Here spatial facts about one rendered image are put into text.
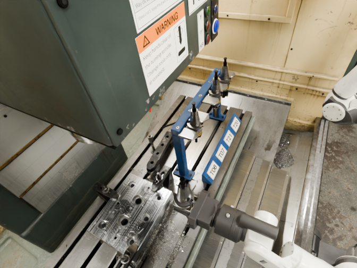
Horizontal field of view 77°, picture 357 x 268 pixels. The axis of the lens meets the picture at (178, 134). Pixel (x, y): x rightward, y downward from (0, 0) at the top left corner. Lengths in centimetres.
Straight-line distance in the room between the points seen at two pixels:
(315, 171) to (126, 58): 118
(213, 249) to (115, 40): 98
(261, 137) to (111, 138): 124
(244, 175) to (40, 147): 101
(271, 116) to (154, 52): 124
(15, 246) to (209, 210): 127
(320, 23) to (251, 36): 33
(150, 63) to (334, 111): 79
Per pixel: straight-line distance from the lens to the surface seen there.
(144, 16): 37
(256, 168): 139
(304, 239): 117
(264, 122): 154
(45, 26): 28
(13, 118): 100
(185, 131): 87
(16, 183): 112
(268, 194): 131
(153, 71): 40
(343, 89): 101
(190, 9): 50
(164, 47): 43
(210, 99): 101
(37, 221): 132
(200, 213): 70
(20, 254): 167
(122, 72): 34
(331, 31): 137
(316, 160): 141
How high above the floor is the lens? 185
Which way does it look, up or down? 47 degrees down
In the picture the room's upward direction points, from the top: 9 degrees counter-clockwise
